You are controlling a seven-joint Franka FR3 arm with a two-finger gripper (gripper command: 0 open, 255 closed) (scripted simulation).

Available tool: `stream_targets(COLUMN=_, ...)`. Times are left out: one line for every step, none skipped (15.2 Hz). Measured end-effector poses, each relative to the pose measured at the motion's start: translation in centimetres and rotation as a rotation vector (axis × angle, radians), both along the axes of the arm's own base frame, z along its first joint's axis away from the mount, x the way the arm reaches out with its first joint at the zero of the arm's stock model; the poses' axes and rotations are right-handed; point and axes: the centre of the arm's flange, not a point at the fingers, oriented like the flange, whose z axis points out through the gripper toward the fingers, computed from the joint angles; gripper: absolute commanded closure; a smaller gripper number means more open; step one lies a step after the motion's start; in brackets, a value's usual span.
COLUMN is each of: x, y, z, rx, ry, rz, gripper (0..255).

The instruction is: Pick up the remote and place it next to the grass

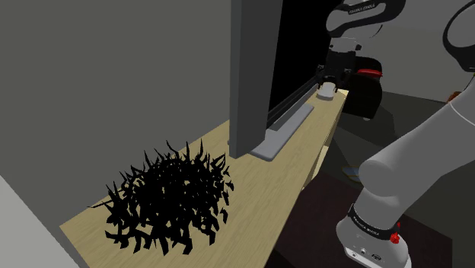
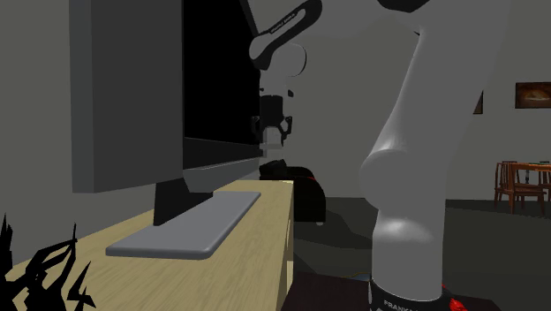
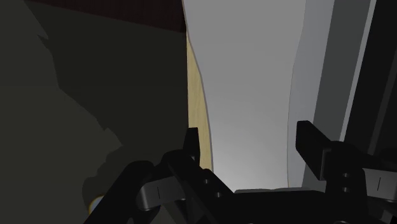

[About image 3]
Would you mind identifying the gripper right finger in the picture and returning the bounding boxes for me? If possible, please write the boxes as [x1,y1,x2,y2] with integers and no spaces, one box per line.
[295,120,397,224]

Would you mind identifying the pale round thing yellow rim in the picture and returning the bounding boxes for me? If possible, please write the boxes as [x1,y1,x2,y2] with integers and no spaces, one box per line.
[88,194,105,216]

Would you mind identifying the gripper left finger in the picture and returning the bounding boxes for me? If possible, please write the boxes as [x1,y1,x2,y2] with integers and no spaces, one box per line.
[83,126,234,224]

